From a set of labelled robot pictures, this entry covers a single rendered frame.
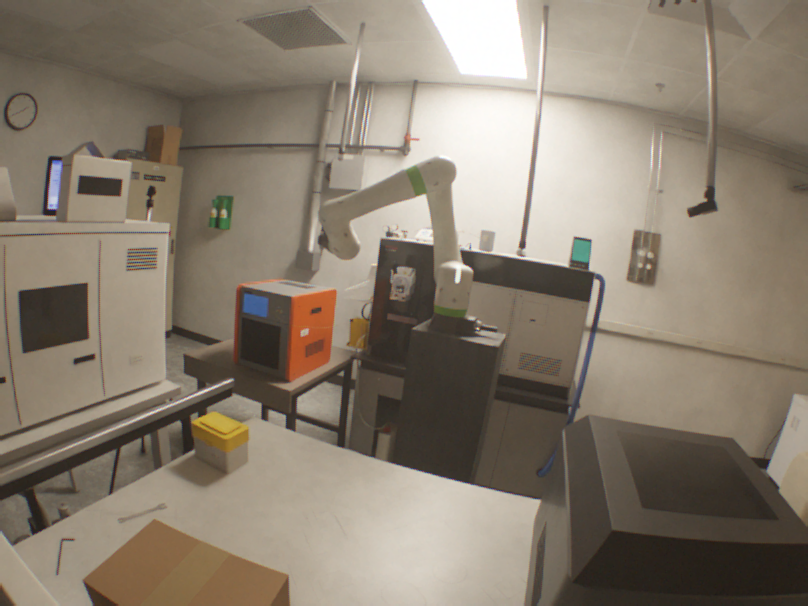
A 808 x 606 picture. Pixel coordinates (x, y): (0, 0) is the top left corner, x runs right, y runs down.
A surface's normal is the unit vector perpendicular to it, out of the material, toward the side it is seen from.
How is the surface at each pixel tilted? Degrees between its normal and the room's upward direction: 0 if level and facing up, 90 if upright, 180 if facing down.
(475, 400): 90
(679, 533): 0
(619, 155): 90
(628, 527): 0
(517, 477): 90
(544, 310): 90
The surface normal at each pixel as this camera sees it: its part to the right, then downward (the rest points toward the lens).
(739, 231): -0.32, 0.12
